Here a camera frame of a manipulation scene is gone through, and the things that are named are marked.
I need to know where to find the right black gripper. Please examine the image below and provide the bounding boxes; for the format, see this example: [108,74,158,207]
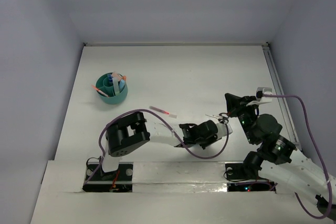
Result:
[225,92,259,143]

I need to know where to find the black handled scissors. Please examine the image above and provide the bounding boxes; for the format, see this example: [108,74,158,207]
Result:
[205,112,229,124]

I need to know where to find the clear pen cap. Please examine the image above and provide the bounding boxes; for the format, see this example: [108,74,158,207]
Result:
[168,114,177,119]

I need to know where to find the pink gel pen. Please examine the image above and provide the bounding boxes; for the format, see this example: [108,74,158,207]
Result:
[149,106,170,115]

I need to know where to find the green highlighter marker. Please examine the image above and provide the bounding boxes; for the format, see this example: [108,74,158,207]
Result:
[112,77,120,96]

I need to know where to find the pink pencil sharpener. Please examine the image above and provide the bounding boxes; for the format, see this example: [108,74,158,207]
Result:
[111,72,122,81]

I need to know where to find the green round pen holder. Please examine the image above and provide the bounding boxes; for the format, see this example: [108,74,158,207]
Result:
[95,72,128,105]

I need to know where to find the blue highlighter marker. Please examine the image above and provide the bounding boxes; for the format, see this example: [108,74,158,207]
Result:
[119,79,126,91]

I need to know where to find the blue cap spray bottle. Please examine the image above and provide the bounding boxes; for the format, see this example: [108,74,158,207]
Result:
[107,73,113,83]

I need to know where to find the orange red pen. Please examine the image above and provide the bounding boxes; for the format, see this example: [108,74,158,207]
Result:
[91,85,109,98]

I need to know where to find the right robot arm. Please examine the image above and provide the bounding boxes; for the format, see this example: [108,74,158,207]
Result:
[224,88,335,220]

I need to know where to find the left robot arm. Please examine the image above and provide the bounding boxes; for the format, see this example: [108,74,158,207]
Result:
[98,109,230,179]

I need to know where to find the white foil front panel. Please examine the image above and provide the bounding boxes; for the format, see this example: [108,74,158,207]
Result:
[132,162,228,194]

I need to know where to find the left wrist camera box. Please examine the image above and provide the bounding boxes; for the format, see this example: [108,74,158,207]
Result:
[216,123,233,140]

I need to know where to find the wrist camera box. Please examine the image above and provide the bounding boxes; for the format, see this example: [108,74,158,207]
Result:
[247,87,272,106]
[216,123,233,140]

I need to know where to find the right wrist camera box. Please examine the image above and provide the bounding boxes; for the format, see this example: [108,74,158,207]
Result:
[247,87,272,106]

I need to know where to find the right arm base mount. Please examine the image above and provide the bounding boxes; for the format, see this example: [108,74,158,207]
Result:
[223,163,277,193]

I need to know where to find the metal side rail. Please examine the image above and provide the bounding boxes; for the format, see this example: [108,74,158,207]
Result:
[262,45,302,151]

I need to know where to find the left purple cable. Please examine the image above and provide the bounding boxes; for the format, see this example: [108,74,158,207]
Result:
[83,108,229,185]

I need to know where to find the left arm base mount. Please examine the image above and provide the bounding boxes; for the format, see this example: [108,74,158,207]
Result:
[82,157,133,193]

